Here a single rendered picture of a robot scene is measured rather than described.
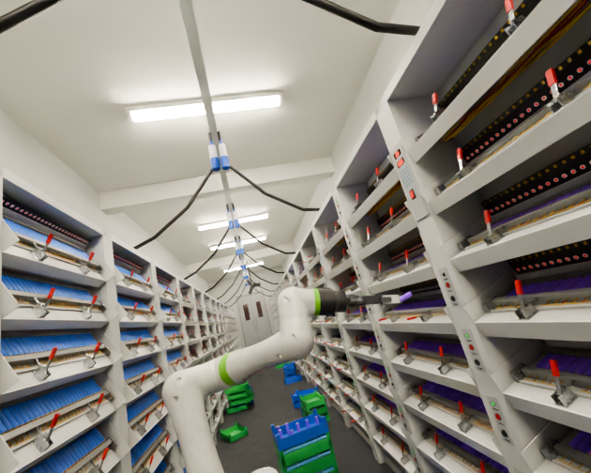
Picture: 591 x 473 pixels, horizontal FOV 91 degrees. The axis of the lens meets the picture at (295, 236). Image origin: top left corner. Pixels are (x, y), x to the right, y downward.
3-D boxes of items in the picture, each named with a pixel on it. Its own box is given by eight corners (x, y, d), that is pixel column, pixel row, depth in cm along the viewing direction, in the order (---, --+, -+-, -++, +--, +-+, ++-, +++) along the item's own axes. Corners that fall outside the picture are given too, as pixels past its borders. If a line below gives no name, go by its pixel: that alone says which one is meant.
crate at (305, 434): (279, 451, 157) (276, 435, 159) (273, 439, 176) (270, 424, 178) (329, 432, 166) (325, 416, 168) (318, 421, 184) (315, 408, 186)
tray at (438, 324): (462, 335, 92) (443, 309, 94) (383, 330, 150) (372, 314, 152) (503, 301, 98) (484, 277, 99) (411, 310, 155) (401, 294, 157)
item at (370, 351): (386, 367, 154) (371, 343, 157) (351, 355, 212) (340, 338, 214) (415, 344, 159) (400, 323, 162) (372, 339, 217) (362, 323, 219)
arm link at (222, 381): (201, 399, 110) (193, 366, 114) (228, 388, 120) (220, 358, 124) (228, 389, 100) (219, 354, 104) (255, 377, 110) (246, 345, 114)
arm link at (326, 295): (315, 318, 103) (321, 318, 94) (313, 285, 106) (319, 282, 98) (332, 317, 104) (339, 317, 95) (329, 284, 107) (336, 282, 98)
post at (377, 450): (380, 464, 194) (312, 221, 238) (374, 457, 203) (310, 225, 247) (406, 453, 198) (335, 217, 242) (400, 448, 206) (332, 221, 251)
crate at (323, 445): (282, 468, 155) (279, 451, 157) (276, 453, 174) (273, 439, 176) (333, 447, 164) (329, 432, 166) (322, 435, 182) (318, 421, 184)
